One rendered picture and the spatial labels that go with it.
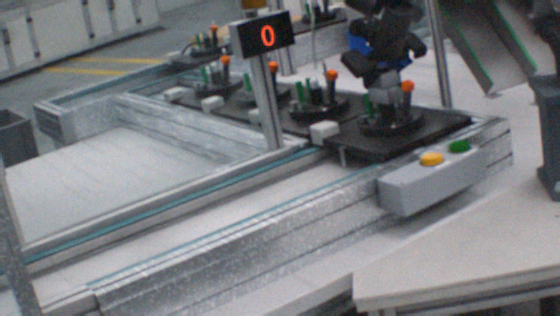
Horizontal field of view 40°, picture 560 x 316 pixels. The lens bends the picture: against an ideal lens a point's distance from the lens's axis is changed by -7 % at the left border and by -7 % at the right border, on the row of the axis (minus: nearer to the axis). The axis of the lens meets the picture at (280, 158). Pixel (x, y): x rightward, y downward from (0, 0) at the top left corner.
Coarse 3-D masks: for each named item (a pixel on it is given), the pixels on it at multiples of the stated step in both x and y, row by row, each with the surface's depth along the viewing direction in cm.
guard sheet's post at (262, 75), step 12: (240, 0) 157; (252, 12) 158; (252, 60) 161; (264, 60) 161; (264, 72) 162; (264, 84) 163; (264, 96) 163; (264, 108) 163; (276, 108) 165; (264, 120) 165; (276, 120) 165; (276, 132) 166; (276, 144) 166
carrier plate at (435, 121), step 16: (432, 112) 167; (448, 112) 165; (352, 128) 167; (432, 128) 157; (448, 128) 156; (464, 128) 159; (336, 144) 161; (352, 144) 158; (368, 144) 156; (384, 144) 154; (400, 144) 152; (416, 144) 153; (384, 160) 149
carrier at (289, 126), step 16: (304, 96) 187; (320, 96) 183; (336, 96) 187; (352, 96) 192; (288, 112) 185; (304, 112) 179; (320, 112) 178; (336, 112) 179; (352, 112) 179; (288, 128) 176; (304, 128) 174
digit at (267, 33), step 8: (256, 24) 154; (264, 24) 155; (272, 24) 156; (256, 32) 154; (264, 32) 155; (272, 32) 156; (264, 40) 155; (272, 40) 156; (264, 48) 156; (272, 48) 157
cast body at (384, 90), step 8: (384, 72) 159; (392, 72) 159; (376, 80) 159; (384, 80) 159; (392, 80) 160; (376, 88) 161; (384, 88) 159; (392, 88) 159; (400, 88) 160; (368, 96) 163; (376, 96) 161; (384, 96) 159; (392, 96) 159; (400, 96) 160
